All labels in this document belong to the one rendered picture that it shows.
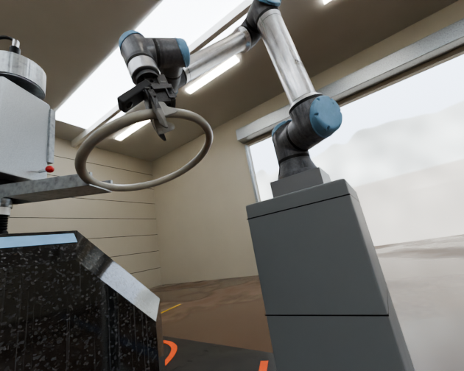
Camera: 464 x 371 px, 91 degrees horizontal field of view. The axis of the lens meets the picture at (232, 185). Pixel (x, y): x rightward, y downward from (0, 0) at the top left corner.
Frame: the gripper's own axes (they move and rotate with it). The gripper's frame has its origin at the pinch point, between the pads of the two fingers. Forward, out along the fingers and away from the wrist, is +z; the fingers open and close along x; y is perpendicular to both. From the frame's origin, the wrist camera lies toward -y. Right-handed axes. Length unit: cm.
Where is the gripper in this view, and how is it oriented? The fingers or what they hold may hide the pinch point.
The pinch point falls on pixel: (161, 131)
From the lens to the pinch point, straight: 68.5
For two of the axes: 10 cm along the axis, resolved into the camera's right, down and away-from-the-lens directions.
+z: 4.2, 8.6, -2.8
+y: 8.5, -2.7, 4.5
